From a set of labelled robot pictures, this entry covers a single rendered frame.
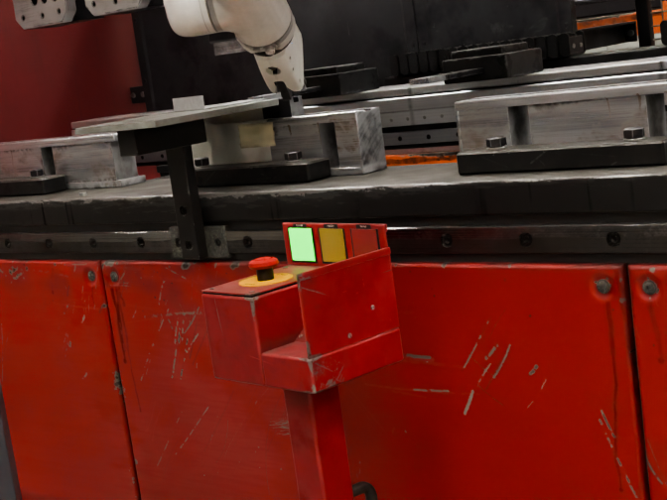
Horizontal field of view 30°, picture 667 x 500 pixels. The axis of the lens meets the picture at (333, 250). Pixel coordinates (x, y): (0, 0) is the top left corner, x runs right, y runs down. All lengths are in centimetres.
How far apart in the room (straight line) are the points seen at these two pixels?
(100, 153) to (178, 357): 44
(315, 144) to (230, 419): 46
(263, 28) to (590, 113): 44
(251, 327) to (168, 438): 60
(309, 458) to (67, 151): 93
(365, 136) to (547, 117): 32
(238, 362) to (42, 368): 80
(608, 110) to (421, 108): 54
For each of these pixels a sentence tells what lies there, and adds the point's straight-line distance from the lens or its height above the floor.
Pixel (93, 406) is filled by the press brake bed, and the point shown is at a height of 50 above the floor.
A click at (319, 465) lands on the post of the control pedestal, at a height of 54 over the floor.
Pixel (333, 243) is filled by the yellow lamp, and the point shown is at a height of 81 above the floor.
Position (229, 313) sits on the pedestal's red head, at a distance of 160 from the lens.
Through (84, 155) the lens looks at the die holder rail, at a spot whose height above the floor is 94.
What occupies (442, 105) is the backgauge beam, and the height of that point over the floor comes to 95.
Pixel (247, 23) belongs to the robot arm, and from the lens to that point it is 167.
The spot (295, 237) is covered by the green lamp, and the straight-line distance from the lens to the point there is 170.
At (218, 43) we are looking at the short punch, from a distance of 206.
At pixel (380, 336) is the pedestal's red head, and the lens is 158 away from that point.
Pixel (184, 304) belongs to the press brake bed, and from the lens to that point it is 201.
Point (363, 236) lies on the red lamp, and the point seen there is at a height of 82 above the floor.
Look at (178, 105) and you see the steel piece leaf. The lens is 198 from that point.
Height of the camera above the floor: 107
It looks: 9 degrees down
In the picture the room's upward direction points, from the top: 8 degrees counter-clockwise
